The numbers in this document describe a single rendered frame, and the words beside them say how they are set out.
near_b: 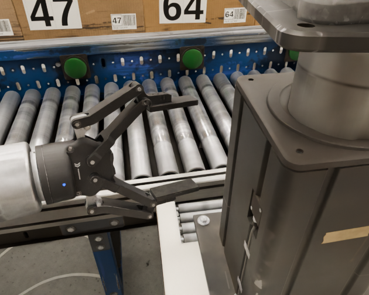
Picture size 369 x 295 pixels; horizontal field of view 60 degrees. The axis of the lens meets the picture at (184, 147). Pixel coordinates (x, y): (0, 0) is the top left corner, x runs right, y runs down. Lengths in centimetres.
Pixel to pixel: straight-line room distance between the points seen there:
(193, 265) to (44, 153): 32
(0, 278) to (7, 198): 124
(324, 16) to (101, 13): 97
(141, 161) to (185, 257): 28
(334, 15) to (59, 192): 33
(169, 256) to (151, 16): 80
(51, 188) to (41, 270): 119
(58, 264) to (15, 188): 119
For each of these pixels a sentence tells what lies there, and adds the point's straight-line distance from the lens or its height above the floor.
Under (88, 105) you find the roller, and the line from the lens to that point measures 104.
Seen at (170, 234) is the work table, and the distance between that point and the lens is 63.
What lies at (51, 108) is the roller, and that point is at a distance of 106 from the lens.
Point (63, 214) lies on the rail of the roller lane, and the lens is 77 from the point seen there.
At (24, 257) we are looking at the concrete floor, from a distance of 165.
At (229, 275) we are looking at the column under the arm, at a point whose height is 76.
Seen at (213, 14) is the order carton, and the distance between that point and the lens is 119.
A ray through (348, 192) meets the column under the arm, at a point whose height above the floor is 103.
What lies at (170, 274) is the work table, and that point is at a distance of 59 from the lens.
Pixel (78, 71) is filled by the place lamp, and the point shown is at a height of 80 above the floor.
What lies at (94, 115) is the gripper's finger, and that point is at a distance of 40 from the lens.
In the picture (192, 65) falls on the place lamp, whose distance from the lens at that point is 115.
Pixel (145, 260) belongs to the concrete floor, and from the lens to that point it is 150.
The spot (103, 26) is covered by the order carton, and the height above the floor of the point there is 92.
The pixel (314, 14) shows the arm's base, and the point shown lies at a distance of 23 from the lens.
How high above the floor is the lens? 126
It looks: 38 degrees down
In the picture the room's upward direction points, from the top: straight up
